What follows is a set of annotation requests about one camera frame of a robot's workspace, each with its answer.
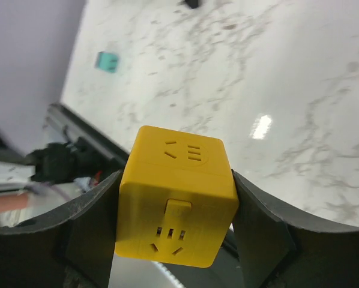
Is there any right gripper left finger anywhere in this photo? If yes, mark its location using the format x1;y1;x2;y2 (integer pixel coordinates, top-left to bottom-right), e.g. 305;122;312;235
0;171;122;287

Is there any teal plug adapter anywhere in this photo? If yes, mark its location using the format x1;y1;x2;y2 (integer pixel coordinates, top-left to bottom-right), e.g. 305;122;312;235
95;51;119;74

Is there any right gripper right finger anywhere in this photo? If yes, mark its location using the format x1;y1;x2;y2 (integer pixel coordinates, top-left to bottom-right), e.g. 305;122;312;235
232;172;359;287

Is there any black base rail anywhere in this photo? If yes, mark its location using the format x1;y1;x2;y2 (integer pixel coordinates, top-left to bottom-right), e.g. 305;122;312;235
44;103;129;169

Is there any yellow cube socket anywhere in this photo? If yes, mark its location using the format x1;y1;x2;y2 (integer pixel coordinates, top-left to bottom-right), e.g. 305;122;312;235
115;125;239;268

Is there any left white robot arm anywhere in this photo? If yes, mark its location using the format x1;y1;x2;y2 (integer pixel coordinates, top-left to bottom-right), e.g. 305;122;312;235
0;139;105;184

